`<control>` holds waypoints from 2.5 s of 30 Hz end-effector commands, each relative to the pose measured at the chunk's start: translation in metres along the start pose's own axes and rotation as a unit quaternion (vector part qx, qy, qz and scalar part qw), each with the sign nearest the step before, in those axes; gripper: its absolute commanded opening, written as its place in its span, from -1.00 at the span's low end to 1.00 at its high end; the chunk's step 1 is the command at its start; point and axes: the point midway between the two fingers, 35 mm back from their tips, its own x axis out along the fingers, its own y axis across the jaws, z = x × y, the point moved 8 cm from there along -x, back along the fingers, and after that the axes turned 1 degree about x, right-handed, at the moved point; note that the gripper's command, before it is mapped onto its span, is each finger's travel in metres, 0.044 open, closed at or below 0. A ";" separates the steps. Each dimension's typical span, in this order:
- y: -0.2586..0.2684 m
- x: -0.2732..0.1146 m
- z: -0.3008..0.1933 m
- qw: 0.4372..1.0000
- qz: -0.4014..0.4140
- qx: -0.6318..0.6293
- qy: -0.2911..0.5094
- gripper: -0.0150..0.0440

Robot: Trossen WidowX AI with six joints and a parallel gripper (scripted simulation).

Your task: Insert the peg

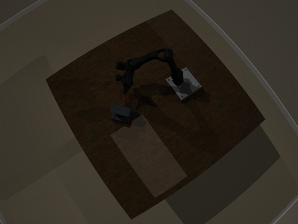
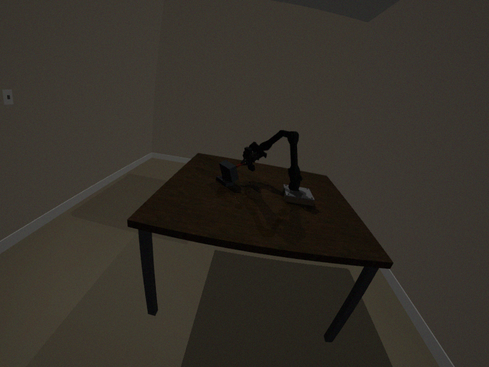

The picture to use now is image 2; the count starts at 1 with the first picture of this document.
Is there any dark grey sloped panel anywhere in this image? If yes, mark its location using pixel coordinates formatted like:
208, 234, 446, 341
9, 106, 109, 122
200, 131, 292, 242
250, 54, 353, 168
216, 160, 239, 186

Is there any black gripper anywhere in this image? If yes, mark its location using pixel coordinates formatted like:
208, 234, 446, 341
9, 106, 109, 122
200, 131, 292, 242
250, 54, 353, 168
241, 146, 260, 172

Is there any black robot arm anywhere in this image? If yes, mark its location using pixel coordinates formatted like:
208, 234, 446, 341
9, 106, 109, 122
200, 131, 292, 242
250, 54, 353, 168
249, 130, 302, 191

